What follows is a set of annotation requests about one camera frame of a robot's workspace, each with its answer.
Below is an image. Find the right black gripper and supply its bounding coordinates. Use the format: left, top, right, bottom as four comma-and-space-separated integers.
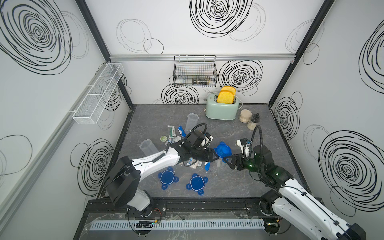
222, 151, 264, 175

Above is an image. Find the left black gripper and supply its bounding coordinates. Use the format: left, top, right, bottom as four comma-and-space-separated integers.
190, 147, 219, 162

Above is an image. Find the blue container lid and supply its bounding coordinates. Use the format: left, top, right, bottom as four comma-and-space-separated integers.
214, 142, 232, 159
158, 167, 179, 190
186, 173, 209, 196

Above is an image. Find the blue small toiletry tube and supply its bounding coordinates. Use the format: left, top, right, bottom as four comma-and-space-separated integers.
178, 126, 186, 138

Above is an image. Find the white round toiletry piece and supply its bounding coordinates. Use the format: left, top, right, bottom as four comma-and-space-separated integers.
174, 136, 182, 142

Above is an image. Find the blue-lid clear container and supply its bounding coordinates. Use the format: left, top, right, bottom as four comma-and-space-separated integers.
215, 159, 225, 168
185, 113, 199, 134
139, 139, 159, 157

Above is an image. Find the green toothbrush packet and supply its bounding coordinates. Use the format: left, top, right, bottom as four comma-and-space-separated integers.
167, 125, 177, 141

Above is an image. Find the green round toiletry tin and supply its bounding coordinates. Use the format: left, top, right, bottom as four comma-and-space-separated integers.
160, 135, 168, 143

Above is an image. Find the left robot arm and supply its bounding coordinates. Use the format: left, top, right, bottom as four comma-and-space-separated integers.
103, 123, 219, 216

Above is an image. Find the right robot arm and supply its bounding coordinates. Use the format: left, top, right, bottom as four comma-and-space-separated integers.
223, 126, 367, 240

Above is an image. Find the mint green toaster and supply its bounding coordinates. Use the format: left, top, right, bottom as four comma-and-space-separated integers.
205, 92, 243, 121

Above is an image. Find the black-cap glass bottle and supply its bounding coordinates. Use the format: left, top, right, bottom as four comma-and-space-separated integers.
247, 113, 260, 131

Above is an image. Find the beige round jar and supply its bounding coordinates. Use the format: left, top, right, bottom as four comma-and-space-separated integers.
239, 109, 252, 123

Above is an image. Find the front yellow toast slice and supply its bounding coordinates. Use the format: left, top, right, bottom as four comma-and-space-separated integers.
217, 90, 235, 104

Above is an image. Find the yellow toast slice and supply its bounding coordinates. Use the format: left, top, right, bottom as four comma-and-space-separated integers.
221, 86, 236, 96
217, 90, 235, 104

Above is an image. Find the back yellow toast slice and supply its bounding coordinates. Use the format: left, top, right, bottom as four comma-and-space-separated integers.
221, 86, 236, 96

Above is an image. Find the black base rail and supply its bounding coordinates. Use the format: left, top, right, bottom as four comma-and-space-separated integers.
83, 197, 265, 219

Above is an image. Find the white slotted cable duct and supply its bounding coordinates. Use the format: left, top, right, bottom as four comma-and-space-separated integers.
90, 219, 265, 231

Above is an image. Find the black wire wall basket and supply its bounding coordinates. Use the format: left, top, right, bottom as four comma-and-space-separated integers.
173, 55, 218, 88

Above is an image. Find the white mesh wall shelf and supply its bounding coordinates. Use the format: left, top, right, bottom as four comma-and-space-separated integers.
73, 63, 124, 125

